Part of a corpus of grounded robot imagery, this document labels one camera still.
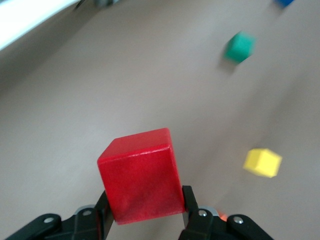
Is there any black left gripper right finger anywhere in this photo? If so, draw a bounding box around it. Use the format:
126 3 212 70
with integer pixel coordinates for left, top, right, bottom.
178 185 273 240

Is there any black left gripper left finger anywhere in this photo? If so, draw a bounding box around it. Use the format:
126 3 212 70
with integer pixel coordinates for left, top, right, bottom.
4 189 118 240

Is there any red wooden cube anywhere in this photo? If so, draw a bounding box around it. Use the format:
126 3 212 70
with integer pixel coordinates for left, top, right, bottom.
96 127 187 226

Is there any yellow wooden cube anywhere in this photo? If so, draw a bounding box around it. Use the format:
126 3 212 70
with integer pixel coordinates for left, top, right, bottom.
242 147 283 179

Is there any brown table cover sheet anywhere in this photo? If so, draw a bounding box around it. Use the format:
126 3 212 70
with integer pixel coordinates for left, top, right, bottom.
0 0 320 240

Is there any green wooden cube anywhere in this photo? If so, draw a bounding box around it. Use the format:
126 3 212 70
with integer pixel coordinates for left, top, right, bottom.
223 31 257 66

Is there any blue wooden cube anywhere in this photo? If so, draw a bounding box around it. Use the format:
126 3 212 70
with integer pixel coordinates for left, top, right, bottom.
273 0 296 8

